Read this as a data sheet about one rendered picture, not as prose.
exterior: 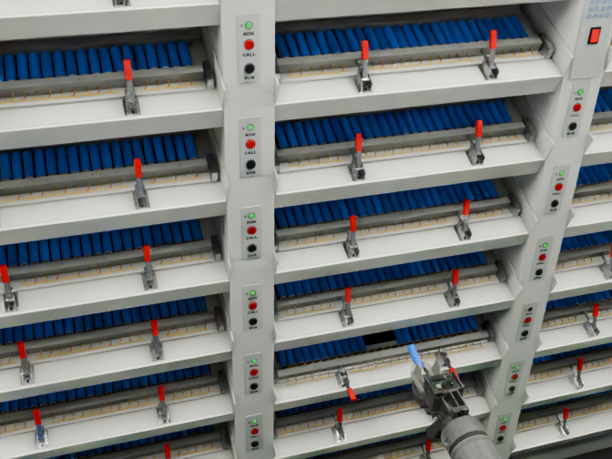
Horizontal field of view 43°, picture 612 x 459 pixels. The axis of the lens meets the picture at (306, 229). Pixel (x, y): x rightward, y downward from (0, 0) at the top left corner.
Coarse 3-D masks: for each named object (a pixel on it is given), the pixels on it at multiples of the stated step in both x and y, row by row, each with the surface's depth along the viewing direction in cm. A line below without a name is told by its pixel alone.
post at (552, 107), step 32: (576, 0) 150; (576, 32) 153; (544, 96) 165; (576, 160) 171; (544, 192) 173; (544, 224) 178; (512, 256) 187; (544, 288) 190; (512, 320) 192; (512, 352) 199; (512, 416) 213
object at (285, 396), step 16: (480, 320) 205; (496, 336) 200; (464, 352) 198; (480, 352) 199; (496, 352) 200; (384, 368) 193; (400, 368) 193; (448, 368) 195; (464, 368) 198; (480, 368) 201; (304, 384) 187; (320, 384) 188; (336, 384) 189; (352, 384) 189; (368, 384) 190; (384, 384) 192; (400, 384) 195; (288, 400) 185; (304, 400) 186; (320, 400) 189
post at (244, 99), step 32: (224, 0) 129; (256, 0) 131; (224, 32) 132; (224, 64) 135; (256, 96) 140; (224, 128) 142; (224, 160) 147; (256, 192) 151; (224, 224) 157; (256, 352) 173
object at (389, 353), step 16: (464, 336) 198; (480, 336) 199; (368, 352) 192; (384, 352) 193; (400, 352) 193; (448, 352) 197; (288, 368) 187; (304, 368) 187; (320, 368) 188; (336, 368) 190; (352, 368) 190; (368, 368) 191; (288, 384) 186
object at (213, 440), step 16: (176, 432) 192; (192, 432) 193; (208, 432) 194; (224, 432) 193; (96, 448) 188; (112, 448) 189; (128, 448) 189; (144, 448) 189; (160, 448) 189; (176, 448) 191; (192, 448) 193; (208, 448) 192; (224, 448) 192
